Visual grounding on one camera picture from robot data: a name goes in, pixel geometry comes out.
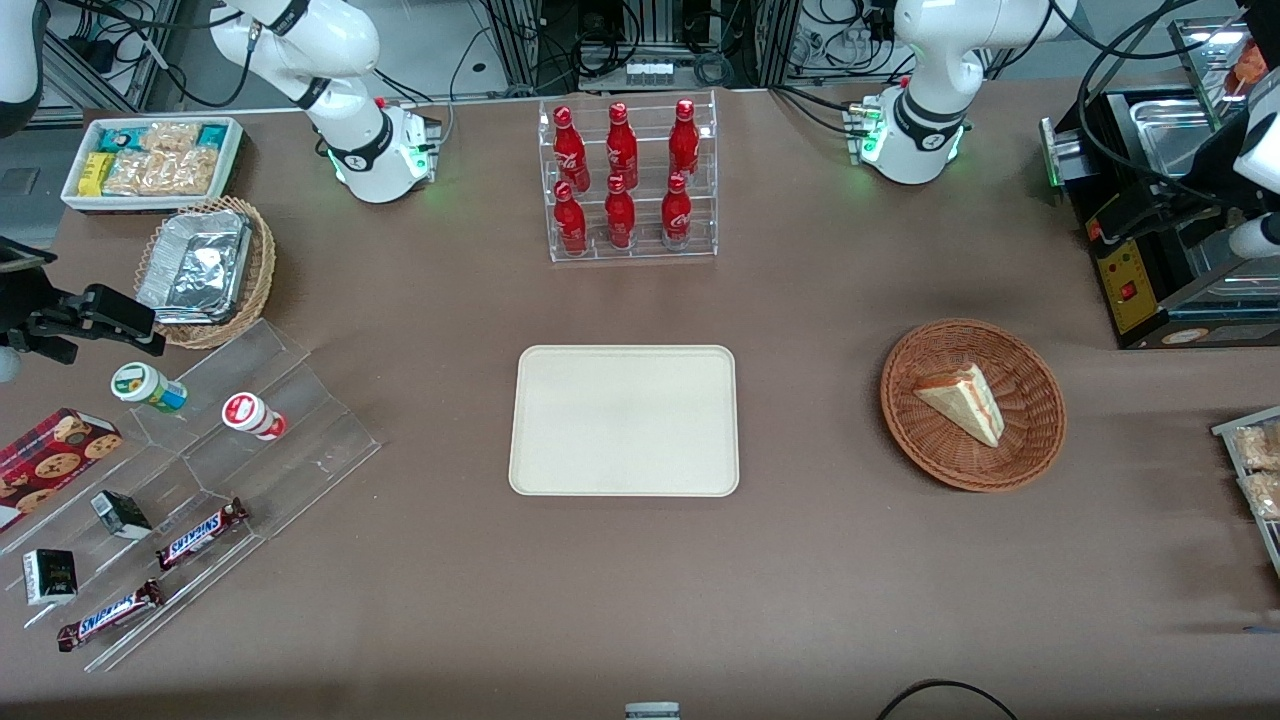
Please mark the cream plastic tray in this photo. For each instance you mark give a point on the cream plastic tray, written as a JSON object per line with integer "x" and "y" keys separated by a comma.
{"x": 620, "y": 420}

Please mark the triangular sandwich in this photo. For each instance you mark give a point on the triangular sandwich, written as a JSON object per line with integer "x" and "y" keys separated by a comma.
{"x": 965, "y": 400}

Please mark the clear acrylic bottle rack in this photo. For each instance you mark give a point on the clear acrylic bottle rack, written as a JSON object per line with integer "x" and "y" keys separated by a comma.
{"x": 645, "y": 250}

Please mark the white snack bin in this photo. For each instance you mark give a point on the white snack bin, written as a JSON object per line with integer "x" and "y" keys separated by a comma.
{"x": 75, "y": 200}

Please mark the clear acrylic stepped display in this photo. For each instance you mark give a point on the clear acrylic stepped display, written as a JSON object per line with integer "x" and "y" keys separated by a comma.
{"x": 300, "y": 450}

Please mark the steel warmer pan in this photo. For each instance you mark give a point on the steel warmer pan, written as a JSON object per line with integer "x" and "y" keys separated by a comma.
{"x": 1170, "y": 130}
{"x": 1225, "y": 270}

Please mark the small grey device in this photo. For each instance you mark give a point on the small grey device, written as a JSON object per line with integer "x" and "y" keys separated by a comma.
{"x": 652, "y": 711}

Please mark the clear rice cracker pack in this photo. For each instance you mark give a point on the clear rice cracker pack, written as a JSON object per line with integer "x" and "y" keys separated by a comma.
{"x": 170, "y": 137}
{"x": 135, "y": 173}
{"x": 190, "y": 172}

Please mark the green label yogurt cup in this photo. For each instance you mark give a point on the green label yogurt cup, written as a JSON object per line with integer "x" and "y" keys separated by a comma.
{"x": 148, "y": 387}

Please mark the aluminium foil container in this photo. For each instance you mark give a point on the aluminium foil container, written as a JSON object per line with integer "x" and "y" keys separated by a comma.
{"x": 195, "y": 265}

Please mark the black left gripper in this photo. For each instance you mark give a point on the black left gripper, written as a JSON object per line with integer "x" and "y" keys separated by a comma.
{"x": 1168, "y": 206}

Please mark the red cola bottle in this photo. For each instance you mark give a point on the red cola bottle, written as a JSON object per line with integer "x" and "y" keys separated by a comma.
{"x": 569, "y": 150}
{"x": 619, "y": 216}
{"x": 621, "y": 148}
{"x": 684, "y": 142}
{"x": 570, "y": 222}
{"x": 676, "y": 214}

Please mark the brown wicker basket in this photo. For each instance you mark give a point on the brown wicker basket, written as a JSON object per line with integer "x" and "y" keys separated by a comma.
{"x": 1030, "y": 440}

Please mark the small black box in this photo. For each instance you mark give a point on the small black box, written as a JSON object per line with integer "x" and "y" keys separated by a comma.
{"x": 50, "y": 577}
{"x": 122, "y": 514}

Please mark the light wicker basket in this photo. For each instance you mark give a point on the light wicker basket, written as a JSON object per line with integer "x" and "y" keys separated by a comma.
{"x": 262, "y": 270}

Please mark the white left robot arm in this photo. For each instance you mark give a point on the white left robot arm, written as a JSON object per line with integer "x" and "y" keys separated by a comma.
{"x": 920, "y": 60}

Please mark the yellow snack pack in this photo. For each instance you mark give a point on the yellow snack pack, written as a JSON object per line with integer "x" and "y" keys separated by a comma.
{"x": 95, "y": 173}

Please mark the fried food piece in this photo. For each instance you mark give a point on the fried food piece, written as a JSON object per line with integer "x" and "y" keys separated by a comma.
{"x": 1250, "y": 65}

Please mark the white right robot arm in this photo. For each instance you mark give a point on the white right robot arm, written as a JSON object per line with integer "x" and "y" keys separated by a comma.
{"x": 330, "y": 60}

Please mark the red cookie box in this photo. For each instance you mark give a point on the red cookie box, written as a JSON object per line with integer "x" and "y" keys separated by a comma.
{"x": 50, "y": 465}

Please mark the red label yogurt cup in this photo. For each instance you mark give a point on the red label yogurt cup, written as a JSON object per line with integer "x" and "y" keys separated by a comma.
{"x": 252, "y": 415}

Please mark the black food warmer machine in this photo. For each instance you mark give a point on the black food warmer machine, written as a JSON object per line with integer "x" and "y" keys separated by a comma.
{"x": 1135, "y": 300}

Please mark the metal snack tray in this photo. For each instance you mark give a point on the metal snack tray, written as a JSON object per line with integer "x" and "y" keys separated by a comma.
{"x": 1225, "y": 430}

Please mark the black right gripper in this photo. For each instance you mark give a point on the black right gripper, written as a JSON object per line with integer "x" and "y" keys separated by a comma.
{"x": 22, "y": 308}

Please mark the teal snack pack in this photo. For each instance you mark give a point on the teal snack pack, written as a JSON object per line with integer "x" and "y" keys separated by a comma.
{"x": 122, "y": 138}
{"x": 212, "y": 135}

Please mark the white power strip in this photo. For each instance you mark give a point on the white power strip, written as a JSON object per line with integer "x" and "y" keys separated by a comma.
{"x": 650, "y": 72}

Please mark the clear snack pack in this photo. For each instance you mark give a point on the clear snack pack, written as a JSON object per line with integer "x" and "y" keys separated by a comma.
{"x": 1258, "y": 447}
{"x": 1265, "y": 495}

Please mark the snickers chocolate bar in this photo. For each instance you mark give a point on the snickers chocolate bar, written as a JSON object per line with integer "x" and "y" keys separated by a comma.
{"x": 200, "y": 535}
{"x": 110, "y": 615}

